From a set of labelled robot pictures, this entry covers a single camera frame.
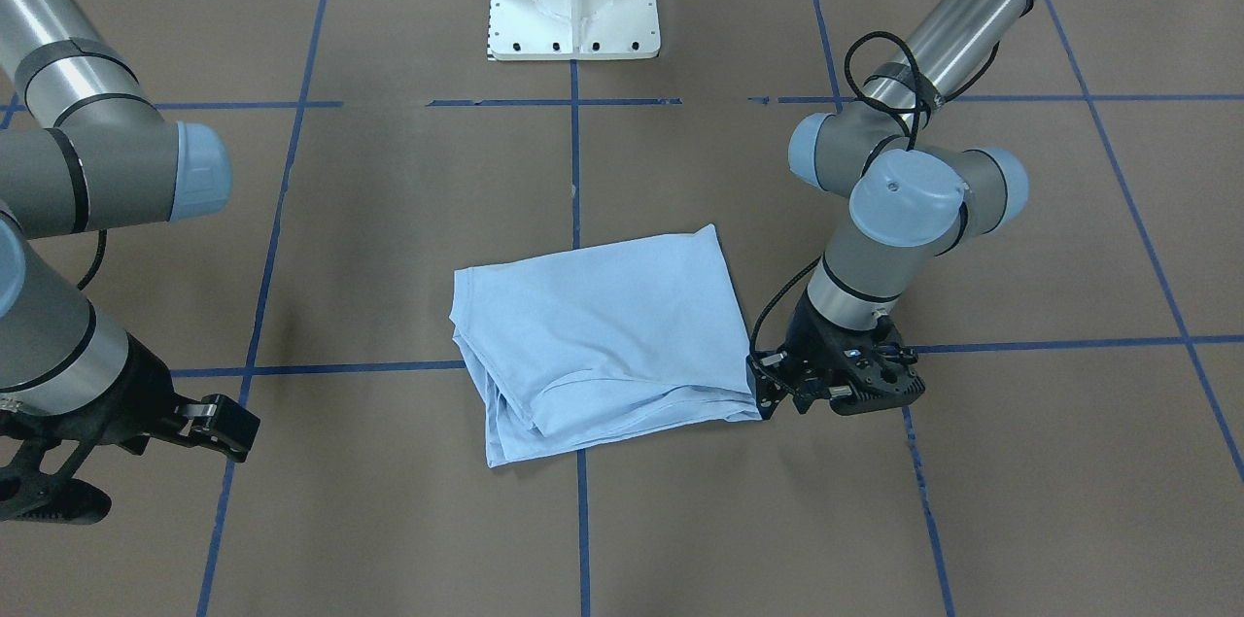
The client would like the light blue t-shirt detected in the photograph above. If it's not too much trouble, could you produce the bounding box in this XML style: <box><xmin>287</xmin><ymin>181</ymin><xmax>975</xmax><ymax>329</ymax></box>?
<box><xmin>449</xmin><ymin>224</ymin><xmax>760</xmax><ymax>469</ymax></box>

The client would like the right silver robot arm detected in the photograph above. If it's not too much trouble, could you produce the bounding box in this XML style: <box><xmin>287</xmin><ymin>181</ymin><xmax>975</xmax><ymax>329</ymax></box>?
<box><xmin>1</xmin><ymin>0</ymin><xmax>260</xmax><ymax>525</ymax></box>

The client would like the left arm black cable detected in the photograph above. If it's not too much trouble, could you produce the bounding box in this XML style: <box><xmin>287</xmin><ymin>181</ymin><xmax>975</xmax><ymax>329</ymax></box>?
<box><xmin>843</xmin><ymin>31</ymin><xmax>949</xmax><ymax>152</ymax></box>

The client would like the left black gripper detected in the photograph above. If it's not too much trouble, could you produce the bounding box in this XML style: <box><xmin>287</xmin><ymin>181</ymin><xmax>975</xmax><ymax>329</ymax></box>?
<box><xmin>746</xmin><ymin>295</ymin><xmax>927</xmax><ymax>420</ymax></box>

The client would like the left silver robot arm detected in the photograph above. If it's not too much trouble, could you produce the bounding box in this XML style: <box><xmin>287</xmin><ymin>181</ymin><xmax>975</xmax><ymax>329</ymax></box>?
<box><xmin>746</xmin><ymin>0</ymin><xmax>1039</xmax><ymax>420</ymax></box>

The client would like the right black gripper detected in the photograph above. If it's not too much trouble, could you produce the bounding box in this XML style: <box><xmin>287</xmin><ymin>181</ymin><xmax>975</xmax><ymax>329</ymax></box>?
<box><xmin>1</xmin><ymin>337</ymin><xmax>260</xmax><ymax>525</ymax></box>

